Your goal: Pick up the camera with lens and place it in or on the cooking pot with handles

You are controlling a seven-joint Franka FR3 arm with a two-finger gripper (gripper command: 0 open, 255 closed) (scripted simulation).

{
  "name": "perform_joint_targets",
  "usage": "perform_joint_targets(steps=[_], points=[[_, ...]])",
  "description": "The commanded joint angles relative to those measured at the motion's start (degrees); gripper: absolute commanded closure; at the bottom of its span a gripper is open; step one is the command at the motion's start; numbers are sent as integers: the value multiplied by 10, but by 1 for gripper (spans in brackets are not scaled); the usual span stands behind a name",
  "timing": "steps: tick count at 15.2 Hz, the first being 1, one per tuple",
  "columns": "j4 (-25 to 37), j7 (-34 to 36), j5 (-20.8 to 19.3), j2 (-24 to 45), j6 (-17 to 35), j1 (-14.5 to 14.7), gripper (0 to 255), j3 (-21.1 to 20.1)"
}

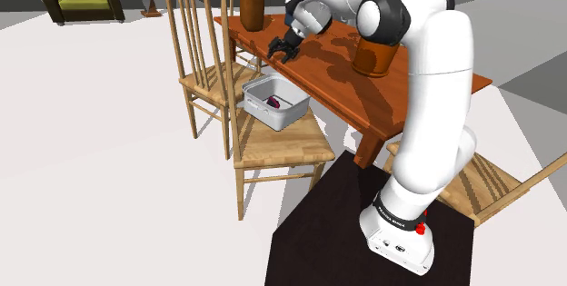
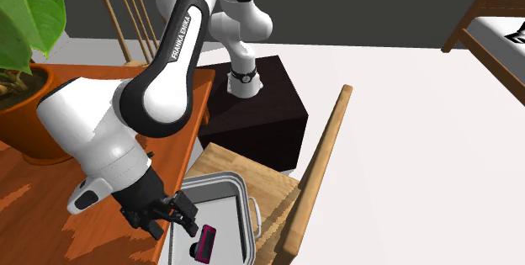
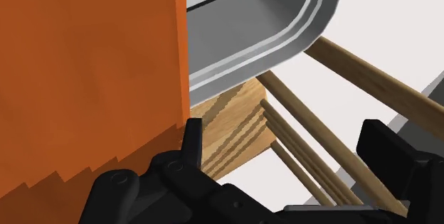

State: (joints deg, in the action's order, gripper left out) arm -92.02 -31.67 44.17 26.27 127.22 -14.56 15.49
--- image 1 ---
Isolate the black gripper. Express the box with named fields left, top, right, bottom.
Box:
left=265, top=26, right=304, bottom=65

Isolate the tall brown vase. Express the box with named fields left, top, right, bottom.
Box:
left=239, top=0, right=266, bottom=33

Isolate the white plastic bin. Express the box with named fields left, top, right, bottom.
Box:
left=241, top=74, right=312, bottom=133

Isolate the orange-brown wooden table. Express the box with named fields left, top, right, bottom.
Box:
left=214, top=12, right=493, bottom=170

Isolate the potted plant in brown pot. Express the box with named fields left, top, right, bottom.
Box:
left=351, top=0, right=464, bottom=79

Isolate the dark robot stand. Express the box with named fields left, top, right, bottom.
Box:
left=264, top=149, right=475, bottom=286

